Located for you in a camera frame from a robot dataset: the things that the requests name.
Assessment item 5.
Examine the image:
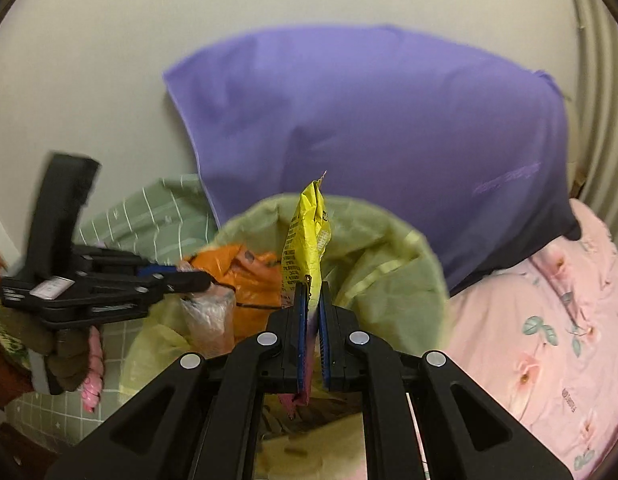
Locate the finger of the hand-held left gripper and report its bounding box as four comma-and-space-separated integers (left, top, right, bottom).
86, 269, 215, 321
76, 245, 182, 281

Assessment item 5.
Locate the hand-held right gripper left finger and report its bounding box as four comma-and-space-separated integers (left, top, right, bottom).
46, 280, 315, 480

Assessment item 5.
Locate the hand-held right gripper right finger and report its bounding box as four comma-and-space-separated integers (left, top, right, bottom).
316, 280, 575, 480

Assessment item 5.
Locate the orange snack wrapper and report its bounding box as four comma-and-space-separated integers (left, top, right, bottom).
181, 244, 285, 346

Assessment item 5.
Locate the yellow-green trash bag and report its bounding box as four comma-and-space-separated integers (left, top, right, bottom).
121, 192, 450, 480

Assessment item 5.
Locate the yellow snack wrapper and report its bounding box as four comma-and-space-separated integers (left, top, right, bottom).
278, 171, 336, 411

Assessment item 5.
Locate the person's left hand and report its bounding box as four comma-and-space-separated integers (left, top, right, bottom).
0, 309, 94, 396

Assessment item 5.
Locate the green checked cloth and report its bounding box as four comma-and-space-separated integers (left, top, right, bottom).
0, 175, 220, 456

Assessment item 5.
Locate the clear plastic wrapper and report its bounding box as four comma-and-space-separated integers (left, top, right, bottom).
181, 292, 237, 356

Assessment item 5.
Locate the pink pig toy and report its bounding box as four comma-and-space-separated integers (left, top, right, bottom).
80, 330, 106, 414

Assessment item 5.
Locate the pink floral bedsheet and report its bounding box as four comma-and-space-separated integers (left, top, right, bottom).
446, 197, 618, 477

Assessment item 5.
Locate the purple pillow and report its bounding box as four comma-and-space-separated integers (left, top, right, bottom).
161, 24, 582, 296

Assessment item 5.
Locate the beige ribbed curtain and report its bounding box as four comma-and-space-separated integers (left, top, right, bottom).
564, 0, 618, 201

